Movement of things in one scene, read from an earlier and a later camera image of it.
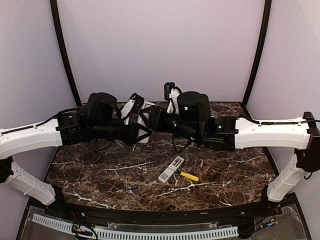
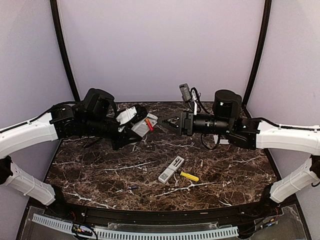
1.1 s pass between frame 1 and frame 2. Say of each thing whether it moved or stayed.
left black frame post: stayed
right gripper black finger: moved
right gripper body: moved
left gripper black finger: moved
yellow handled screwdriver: stayed
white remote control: stayed
